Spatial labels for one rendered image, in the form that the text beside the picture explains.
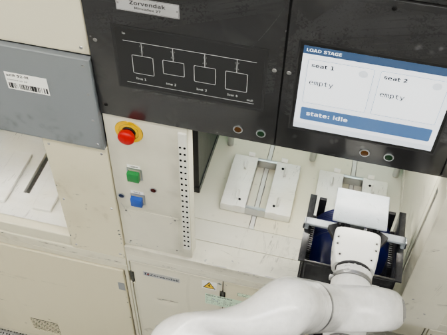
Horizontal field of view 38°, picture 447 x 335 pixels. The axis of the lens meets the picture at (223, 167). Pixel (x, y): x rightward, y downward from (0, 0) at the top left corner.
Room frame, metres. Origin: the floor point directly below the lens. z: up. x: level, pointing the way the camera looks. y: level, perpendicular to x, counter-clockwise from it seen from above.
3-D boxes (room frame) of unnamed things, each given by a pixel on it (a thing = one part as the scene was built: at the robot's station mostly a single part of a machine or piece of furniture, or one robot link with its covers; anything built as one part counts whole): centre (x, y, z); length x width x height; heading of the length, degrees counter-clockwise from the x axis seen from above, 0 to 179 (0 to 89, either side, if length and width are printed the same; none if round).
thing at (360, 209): (0.88, -0.31, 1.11); 0.24 x 0.20 x 0.32; 77
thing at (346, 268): (0.72, -0.27, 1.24); 0.09 x 0.03 x 0.08; 77
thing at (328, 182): (1.20, -0.38, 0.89); 0.22 x 0.21 x 0.04; 168
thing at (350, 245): (0.78, -0.29, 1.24); 0.11 x 0.10 x 0.07; 167
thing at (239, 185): (1.25, -0.12, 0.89); 0.22 x 0.21 x 0.04; 168
